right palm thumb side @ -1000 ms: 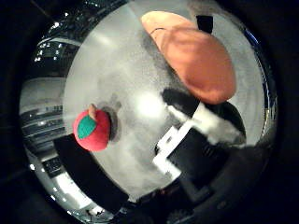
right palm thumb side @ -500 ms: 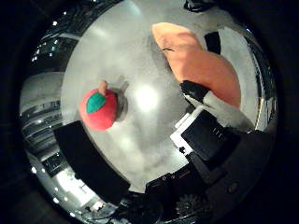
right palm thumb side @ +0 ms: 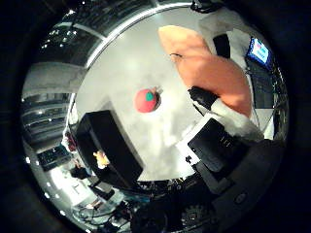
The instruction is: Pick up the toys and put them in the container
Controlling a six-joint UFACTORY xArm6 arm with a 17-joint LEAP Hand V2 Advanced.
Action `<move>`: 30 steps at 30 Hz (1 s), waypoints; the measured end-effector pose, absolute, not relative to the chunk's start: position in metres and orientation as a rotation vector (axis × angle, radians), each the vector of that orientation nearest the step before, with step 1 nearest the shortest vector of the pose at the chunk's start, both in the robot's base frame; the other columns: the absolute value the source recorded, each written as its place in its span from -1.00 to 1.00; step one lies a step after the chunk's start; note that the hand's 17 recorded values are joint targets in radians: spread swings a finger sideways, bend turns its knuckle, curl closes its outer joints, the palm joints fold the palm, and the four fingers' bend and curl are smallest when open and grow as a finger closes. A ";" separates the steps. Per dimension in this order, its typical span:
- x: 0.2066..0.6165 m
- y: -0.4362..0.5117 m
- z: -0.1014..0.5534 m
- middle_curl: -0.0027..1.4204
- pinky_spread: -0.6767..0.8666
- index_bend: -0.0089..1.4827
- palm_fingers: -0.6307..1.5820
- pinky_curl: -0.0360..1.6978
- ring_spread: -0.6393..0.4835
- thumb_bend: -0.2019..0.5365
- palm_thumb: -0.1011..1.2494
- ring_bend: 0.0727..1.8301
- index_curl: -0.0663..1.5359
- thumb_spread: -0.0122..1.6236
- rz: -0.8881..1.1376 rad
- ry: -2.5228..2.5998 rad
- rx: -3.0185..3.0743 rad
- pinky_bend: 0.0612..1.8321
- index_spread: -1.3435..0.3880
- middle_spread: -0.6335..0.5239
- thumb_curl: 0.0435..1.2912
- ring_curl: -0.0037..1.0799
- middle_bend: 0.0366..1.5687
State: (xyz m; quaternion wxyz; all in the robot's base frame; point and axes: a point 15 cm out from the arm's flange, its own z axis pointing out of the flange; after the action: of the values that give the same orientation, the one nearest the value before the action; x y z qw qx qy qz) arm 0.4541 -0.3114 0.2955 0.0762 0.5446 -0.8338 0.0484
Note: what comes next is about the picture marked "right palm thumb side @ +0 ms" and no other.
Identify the black floor cable bundle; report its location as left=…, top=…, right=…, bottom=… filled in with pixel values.
left=72, top=203, right=130, bottom=229

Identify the red tomato plush toy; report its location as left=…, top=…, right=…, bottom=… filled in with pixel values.
left=133, top=86, right=160, bottom=115

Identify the long carrot plush toy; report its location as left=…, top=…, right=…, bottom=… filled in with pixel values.
left=157, top=24, right=254, bottom=118

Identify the laptop with blue screen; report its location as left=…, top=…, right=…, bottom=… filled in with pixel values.
left=244, top=36, right=280, bottom=110

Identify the person in red top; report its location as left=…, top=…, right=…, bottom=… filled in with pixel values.
left=62, top=127, right=79, bottom=153

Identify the black rectangular container bin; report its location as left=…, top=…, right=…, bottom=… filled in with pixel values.
left=75, top=110, right=144, bottom=190

